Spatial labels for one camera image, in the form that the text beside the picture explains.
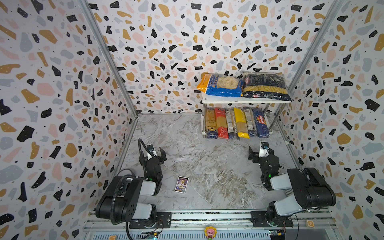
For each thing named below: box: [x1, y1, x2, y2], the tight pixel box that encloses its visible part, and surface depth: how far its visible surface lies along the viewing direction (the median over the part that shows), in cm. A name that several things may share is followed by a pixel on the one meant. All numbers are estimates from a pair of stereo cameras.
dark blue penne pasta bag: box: [242, 71, 292, 102], surface depth 82 cm
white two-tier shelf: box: [201, 92, 292, 136], surface depth 83 cm
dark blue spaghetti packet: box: [252, 108, 270, 138], surface depth 105 cm
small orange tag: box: [306, 219, 315, 228], surface depth 74 cm
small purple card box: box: [174, 175, 189, 194], surface depth 85 cm
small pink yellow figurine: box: [204, 226, 217, 240], surface depth 69 cm
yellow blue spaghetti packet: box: [205, 108, 218, 140], surface depth 105 cm
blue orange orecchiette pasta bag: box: [197, 72, 244, 98], surface depth 85 cm
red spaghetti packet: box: [215, 107, 229, 140], surface depth 106 cm
